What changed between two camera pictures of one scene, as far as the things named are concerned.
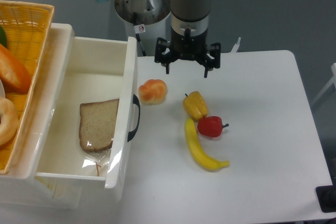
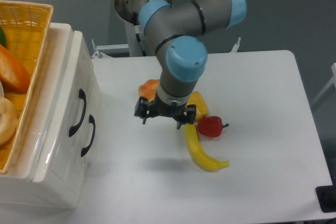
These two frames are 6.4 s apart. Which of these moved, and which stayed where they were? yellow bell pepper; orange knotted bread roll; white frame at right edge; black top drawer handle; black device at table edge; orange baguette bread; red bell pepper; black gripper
Moved: black gripper; black top drawer handle
Stayed: orange baguette bread; yellow bell pepper; red bell pepper; orange knotted bread roll; black device at table edge; white frame at right edge
